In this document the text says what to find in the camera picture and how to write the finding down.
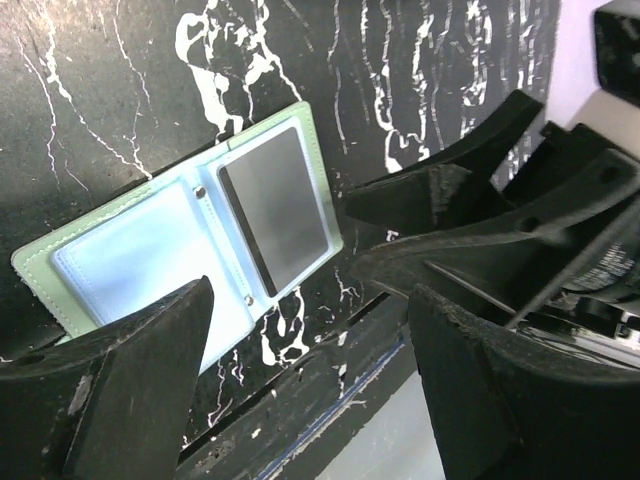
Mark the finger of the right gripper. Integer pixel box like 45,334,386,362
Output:
343,90,543,235

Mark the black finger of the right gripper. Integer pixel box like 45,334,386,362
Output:
353,149,639,320

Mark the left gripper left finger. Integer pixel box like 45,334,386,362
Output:
1,277,214,479

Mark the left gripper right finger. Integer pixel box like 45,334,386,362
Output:
408,285,639,479

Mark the green card holder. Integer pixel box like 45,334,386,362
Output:
11,101,343,368

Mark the dark grey card in holder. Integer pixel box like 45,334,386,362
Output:
217,126,329,297

